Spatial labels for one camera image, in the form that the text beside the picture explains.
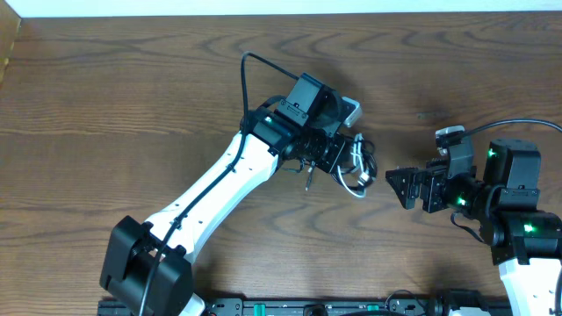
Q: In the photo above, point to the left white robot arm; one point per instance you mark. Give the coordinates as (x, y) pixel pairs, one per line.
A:
(148, 265)

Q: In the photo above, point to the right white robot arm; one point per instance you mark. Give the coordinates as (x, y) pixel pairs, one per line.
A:
(525, 242)

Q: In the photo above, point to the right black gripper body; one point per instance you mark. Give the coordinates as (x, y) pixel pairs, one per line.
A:
(460, 191)

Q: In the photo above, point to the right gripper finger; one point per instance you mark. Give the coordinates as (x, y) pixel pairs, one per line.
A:
(407, 193)
(404, 176)

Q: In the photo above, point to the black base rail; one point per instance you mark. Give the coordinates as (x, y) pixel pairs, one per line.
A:
(401, 302)

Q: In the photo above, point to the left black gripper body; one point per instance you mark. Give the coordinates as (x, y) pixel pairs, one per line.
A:
(335, 154)

